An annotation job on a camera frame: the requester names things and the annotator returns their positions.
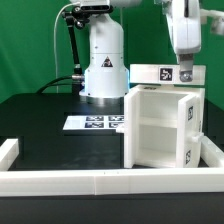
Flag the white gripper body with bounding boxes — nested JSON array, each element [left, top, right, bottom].
[[162, 0, 201, 55]]

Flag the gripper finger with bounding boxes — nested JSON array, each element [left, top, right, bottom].
[[178, 54, 194, 82]]

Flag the white cabinet top block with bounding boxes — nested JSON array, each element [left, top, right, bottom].
[[130, 64, 206, 85]]

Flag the white cabinet body box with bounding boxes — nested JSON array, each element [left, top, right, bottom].
[[117, 85, 205, 168]]

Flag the white door panel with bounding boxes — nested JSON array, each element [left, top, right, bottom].
[[175, 94, 203, 168]]

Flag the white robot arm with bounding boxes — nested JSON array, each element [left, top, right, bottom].
[[70, 0, 201, 103]]

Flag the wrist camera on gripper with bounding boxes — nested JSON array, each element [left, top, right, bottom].
[[200, 9, 224, 36]]

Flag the white marker base plate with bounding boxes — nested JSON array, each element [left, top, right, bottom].
[[63, 115, 124, 130]]

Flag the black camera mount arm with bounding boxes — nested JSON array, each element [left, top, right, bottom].
[[62, 4, 113, 90]]

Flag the white cable on mount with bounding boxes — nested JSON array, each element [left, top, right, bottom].
[[53, 1, 81, 94]]

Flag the black cables at base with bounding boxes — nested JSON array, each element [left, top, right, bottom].
[[35, 74, 85, 95]]

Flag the white U-shaped frame wall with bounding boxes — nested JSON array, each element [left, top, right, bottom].
[[0, 139, 224, 197]]

